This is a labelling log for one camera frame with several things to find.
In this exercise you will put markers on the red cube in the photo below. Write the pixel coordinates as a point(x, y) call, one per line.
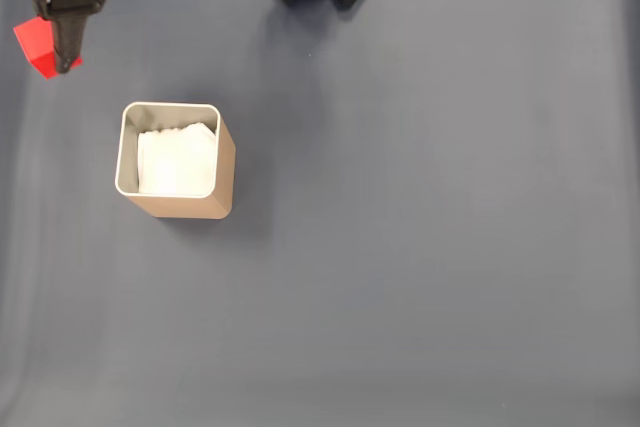
point(35, 42)

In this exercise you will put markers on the tan square metal box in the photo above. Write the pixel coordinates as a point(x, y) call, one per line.
point(200, 207)

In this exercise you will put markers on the white tissue paper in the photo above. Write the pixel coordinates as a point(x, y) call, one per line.
point(175, 162)

